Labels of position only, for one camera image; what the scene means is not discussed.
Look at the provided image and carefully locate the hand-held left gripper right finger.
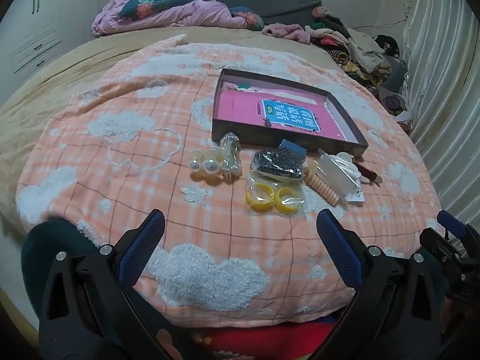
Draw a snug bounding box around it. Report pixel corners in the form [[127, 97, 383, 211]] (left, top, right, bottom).
[[311, 210, 448, 360]]

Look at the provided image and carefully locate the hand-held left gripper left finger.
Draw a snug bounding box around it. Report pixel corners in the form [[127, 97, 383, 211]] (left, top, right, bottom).
[[37, 209, 166, 360]]

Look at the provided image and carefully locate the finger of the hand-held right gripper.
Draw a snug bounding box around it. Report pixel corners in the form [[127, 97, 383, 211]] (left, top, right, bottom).
[[437, 210, 469, 235], [419, 228, 464, 257]]

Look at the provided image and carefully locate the orange spiral hair tie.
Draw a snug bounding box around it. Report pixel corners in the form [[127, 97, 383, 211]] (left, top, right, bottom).
[[303, 168, 341, 208]]

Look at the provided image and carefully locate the white hair claw clip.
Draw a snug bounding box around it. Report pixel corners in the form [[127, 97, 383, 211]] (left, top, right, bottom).
[[314, 149, 367, 204]]

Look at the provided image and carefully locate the black beaded hair clip packet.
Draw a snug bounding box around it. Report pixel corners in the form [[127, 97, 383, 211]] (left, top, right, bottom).
[[250, 150, 305, 185]]

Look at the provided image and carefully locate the pearl hair clips packet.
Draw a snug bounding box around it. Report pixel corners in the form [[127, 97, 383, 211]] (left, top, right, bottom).
[[189, 132, 242, 187]]

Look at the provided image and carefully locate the shallow cardboard box pink lining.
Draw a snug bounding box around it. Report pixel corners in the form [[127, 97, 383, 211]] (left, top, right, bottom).
[[211, 68, 370, 160]]

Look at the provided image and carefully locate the orange checked cloud blanket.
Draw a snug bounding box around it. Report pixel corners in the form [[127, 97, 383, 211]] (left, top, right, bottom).
[[16, 34, 443, 327]]

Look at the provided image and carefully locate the yellow hoop earrings packet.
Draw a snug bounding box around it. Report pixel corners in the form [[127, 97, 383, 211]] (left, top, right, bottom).
[[245, 180, 309, 215]]

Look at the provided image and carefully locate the dark teal cloth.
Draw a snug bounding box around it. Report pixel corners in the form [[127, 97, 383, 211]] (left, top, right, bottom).
[[20, 219, 100, 308]]

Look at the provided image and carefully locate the blue hair comb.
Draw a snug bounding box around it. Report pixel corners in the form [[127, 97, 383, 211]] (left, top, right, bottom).
[[277, 139, 309, 157]]

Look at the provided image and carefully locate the red cloth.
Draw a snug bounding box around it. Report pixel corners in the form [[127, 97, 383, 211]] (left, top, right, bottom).
[[202, 305, 351, 360]]

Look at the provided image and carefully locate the cream curtain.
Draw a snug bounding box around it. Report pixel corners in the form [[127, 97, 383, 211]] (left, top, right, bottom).
[[399, 0, 480, 233]]

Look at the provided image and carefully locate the pile of clothes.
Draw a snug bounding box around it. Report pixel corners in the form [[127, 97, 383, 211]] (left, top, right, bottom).
[[305, 7, 409, 117]]

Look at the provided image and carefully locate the pink fluffy cloth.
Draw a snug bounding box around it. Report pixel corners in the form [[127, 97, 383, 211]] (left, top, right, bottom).
[[262, 22, 313, 44]]

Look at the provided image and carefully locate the pink quilt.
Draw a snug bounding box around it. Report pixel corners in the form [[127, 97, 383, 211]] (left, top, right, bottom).
[[91, 0, 263, 37]]

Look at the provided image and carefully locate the white wardrobe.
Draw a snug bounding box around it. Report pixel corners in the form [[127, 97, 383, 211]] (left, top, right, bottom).
[[0, 0, 113, 83]]

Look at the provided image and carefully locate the grey padded headboard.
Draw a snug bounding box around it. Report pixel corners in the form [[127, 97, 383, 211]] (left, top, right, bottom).
[[134, 0, 323, 27]]

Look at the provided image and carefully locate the brown leather strap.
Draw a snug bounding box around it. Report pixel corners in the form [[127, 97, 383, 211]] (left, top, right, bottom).
[[356, 162, 384, 187]]

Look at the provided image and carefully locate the black wall cable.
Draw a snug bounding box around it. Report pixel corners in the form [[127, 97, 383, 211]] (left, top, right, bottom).
[[352, 7, 407, 31]]

